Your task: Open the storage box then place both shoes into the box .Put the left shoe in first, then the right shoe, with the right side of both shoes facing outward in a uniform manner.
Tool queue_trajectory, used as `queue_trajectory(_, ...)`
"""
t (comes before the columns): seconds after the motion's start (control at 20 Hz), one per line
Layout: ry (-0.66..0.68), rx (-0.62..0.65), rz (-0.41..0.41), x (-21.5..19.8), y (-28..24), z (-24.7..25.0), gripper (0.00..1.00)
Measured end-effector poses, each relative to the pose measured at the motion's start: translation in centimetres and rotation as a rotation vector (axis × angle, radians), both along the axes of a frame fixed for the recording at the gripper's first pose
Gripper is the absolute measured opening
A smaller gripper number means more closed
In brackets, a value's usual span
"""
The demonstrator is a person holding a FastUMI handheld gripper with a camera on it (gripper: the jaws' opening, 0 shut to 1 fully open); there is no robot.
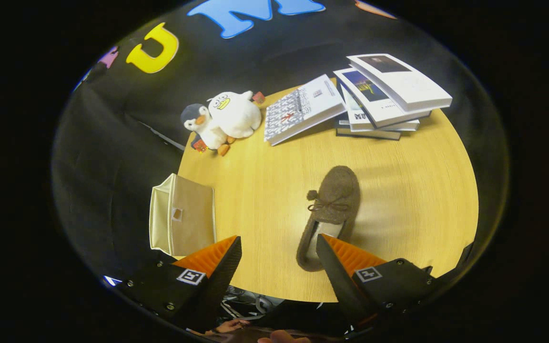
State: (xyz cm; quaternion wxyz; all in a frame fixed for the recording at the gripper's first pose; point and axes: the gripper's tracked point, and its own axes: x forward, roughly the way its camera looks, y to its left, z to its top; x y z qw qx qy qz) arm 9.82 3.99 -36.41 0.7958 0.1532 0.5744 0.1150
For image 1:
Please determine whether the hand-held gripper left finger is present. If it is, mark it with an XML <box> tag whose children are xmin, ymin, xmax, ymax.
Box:
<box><xmin>117</xmin><ymin>235</ymin><xmax>243</xmax><ymax>334</ymax></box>

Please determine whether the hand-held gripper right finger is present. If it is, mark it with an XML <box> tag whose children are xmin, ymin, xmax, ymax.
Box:
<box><xmin>316</xmin><ymin>234</ymin><xmax>439</xmax><ymax>329</ymax></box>

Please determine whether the beige fabric storage box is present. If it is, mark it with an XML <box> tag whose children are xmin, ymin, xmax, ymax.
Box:
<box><xmin>149</xmin><ymin>173</ymin><xmax>217</xmax><ymax>257</ymax></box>

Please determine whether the brown fuzzy shoe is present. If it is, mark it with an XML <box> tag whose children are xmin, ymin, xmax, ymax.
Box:
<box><xmin>296</xmin><ymin>165</ymin><xmax>361</xmax><ymax>272</ymax></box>

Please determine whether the grey penguin plush toy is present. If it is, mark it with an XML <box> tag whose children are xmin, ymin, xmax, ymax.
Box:
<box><xmin>181</xmin><ymin>103</ymin><xmax>236</xmax><ymax>157</ymax></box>

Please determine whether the white book with black print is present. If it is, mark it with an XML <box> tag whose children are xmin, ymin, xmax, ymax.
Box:
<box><xmin>341</xmin><ymin>86</ymin><xmax>420</xmax><ymax>132</ymax></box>

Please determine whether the grey patterned book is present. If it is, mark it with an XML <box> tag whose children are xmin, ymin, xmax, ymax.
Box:
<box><xmin>264</xmin><ymin>74</ymin><xmax>347</xmax><ymax>146</ymax></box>

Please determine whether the white duck plush toy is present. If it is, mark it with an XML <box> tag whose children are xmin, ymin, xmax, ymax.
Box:
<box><xmin>207</xmin><ymin>91</ymin><xmax>266</xmax><ymax>139</ymax></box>

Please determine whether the white book with blue picture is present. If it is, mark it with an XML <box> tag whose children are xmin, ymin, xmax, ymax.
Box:
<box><xmin>333</xmin><ymin>68</ymin><xmax>431</xmax><ymax>128</ymax></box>

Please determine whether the white book with dark picture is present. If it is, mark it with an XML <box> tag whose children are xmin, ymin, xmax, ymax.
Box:
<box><xmin>346</xmin><ymin>53</ymin><xmax>453</xmax><ymax>112</ymax></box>

